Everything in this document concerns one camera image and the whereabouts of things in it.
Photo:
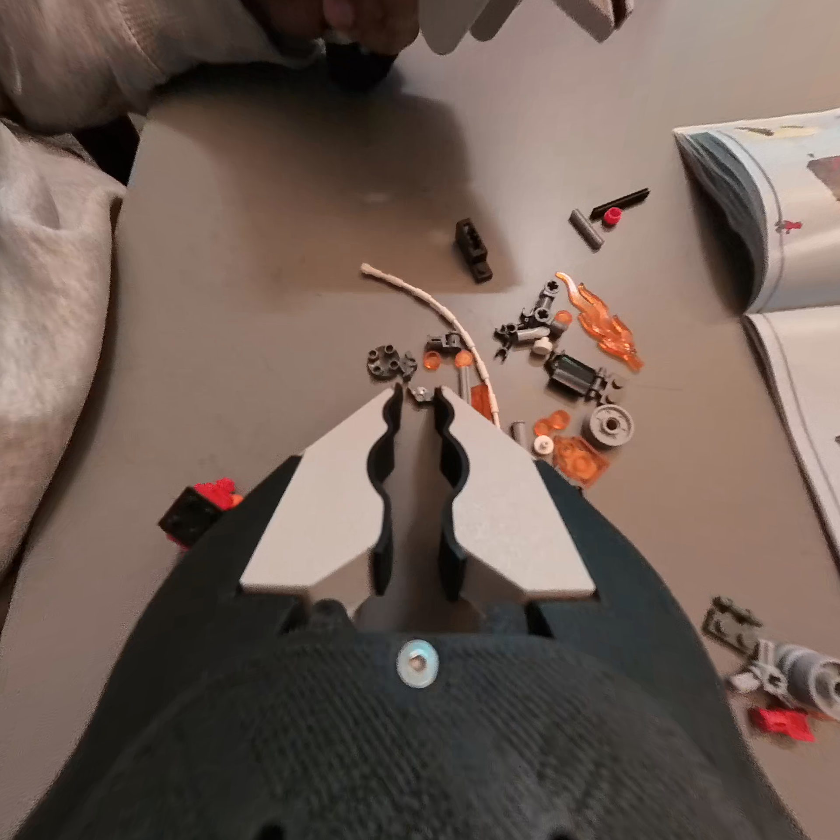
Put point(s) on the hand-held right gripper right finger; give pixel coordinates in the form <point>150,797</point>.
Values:
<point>518,525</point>

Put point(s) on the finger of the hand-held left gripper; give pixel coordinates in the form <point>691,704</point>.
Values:
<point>590,16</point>
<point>453,23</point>

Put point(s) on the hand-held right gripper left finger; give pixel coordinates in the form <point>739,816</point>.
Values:
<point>315,518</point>

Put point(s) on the small grey lego clip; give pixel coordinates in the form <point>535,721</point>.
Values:
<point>420,394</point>

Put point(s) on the person's left forearm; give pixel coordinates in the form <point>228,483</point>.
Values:
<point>131,46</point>

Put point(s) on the orange transparent lego plate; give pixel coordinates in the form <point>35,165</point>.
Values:
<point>579,460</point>

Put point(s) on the black and red lego build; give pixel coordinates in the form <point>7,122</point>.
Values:
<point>193,512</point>

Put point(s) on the black lego cylinder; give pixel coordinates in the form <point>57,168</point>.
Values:
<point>573,375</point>

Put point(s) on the dark grey round lego plate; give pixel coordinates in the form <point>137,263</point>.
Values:
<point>384,363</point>

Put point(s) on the black lego axle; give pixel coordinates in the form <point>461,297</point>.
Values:
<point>623,202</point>

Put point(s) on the red lego stud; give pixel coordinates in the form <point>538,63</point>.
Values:
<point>612,216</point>

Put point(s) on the scattered small lego pieces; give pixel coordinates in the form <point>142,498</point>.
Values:
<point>538,318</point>

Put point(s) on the grey lego pin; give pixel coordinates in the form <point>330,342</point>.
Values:
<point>586,229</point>

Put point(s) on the orange transparent lego flame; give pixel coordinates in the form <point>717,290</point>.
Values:
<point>607,328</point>

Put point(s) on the lego instruction booklet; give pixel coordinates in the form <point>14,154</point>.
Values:
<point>787,216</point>

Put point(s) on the light grey lego connector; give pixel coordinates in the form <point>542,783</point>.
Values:
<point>761,676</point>

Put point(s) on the red lego piece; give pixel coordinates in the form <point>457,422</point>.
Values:
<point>781,723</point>

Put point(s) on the person's left hand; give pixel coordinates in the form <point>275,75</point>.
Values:
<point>367,23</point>

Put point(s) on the person's beige sweater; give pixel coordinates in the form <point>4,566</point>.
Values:
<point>46,295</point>

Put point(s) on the black lego bracket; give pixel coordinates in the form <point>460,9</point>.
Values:
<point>471,246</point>

